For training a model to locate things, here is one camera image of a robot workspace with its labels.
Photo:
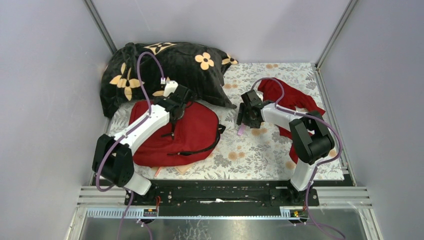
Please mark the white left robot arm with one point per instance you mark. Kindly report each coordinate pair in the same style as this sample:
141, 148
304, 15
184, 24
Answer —
113, 155

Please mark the orange pen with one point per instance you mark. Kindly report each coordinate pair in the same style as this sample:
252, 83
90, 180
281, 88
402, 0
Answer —
157, 171

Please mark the floral table mat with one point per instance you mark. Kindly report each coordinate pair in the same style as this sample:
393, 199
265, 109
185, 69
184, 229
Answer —
259, 154

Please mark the black floral blanket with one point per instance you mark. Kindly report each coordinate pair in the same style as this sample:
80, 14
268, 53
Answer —
140, 66

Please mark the red student backpack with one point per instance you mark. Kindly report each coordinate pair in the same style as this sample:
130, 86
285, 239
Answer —
192, 139

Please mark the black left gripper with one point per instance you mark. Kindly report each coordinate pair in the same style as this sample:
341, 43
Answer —
185, 94

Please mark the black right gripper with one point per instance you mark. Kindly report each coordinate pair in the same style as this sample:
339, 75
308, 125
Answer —
256, 124

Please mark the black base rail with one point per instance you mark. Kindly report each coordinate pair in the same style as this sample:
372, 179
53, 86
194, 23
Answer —
222, 198

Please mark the red cloth garment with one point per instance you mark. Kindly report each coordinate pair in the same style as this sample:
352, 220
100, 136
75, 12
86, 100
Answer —
292, 98

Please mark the pink eraser stick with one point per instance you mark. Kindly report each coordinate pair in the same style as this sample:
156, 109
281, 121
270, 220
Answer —
241, 130

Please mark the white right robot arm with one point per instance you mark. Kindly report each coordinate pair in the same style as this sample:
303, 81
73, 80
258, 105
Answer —
310, 134

